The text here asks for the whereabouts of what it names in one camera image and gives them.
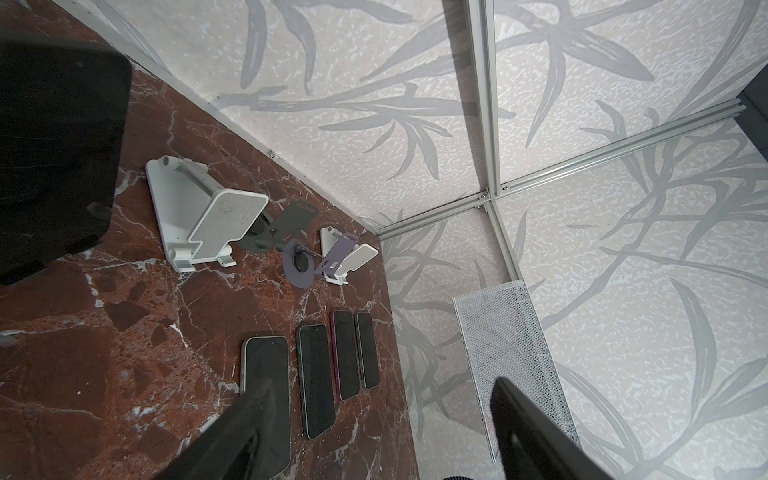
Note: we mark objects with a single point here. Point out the purple round phone stand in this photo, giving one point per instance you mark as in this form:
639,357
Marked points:
302,266

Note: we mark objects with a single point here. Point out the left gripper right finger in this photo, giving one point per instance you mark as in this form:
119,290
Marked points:
531,446

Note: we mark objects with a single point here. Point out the white phone stand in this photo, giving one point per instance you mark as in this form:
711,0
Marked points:
351,258
198,218

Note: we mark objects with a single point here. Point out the dark grey round stand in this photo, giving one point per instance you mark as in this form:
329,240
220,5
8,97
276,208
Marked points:
267,232

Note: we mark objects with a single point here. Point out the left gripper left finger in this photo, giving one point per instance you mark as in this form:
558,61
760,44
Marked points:
220,452

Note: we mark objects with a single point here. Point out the black phone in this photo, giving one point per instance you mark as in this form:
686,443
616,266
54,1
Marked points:
367,350
316,380
265,380
64,105
345,354

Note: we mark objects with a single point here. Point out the white phone stand front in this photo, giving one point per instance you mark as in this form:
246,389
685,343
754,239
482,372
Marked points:
198,218

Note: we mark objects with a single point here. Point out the white wire mesh basket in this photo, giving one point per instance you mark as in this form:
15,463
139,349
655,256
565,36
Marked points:
503,337

